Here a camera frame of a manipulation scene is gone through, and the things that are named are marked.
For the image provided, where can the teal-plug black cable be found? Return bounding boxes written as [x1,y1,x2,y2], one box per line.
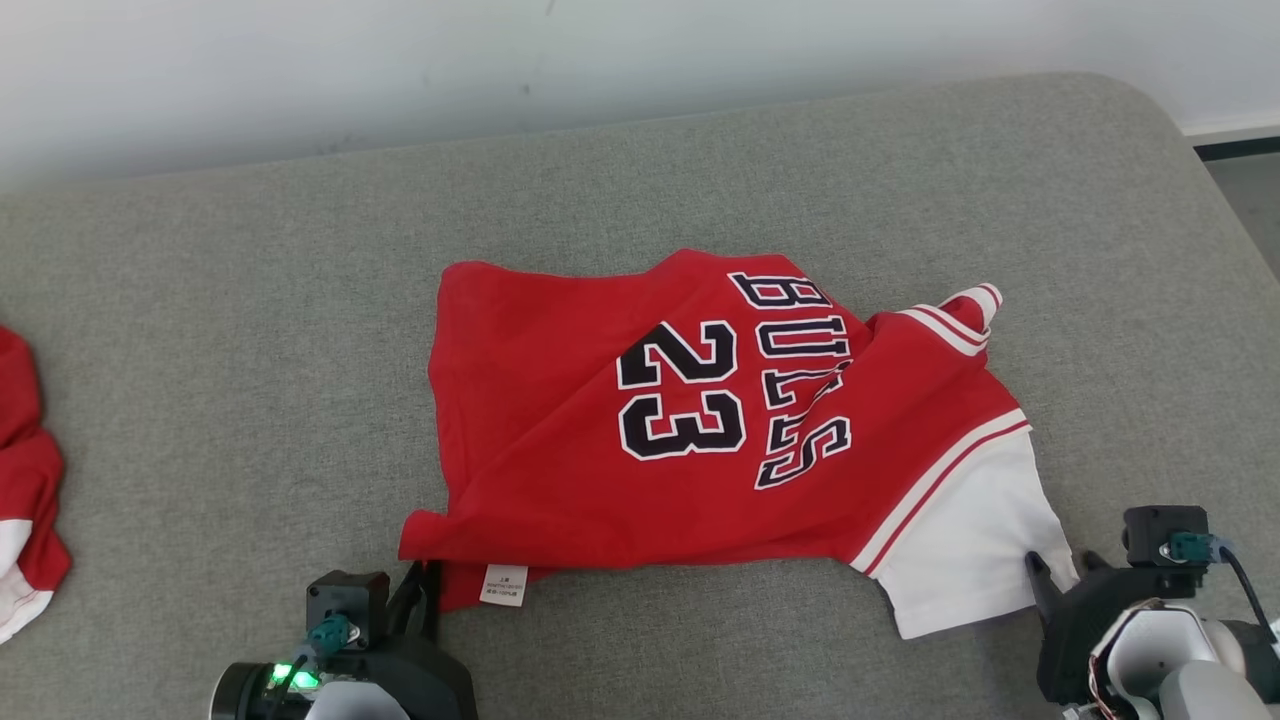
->
[1166,531,1280,643]
[268,614,359,720]

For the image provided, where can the red Bulls 23 basketball jersey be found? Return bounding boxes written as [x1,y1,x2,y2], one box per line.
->
[398,248,1083,641]

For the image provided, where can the red Bulls 23 basketball shorts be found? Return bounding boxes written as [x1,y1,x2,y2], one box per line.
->
[0,325,73,646]

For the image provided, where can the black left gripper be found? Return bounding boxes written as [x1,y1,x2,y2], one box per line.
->
[345,562,479,720]

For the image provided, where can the white wall baseboard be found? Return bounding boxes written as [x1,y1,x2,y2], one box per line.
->
[1180,112,1280,161]

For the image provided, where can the left teal-plug black cable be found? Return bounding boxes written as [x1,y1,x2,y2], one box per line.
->
[268,614,359,720]

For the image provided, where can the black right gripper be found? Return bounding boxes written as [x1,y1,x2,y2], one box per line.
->
[1025,550,1201,706]

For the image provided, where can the red-white twisted right arm wire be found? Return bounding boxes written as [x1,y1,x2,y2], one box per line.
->
[1088,598,1166,720]

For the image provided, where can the right teal-plug black cable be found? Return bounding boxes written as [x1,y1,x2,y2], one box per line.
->
[1166,531,1280,643]

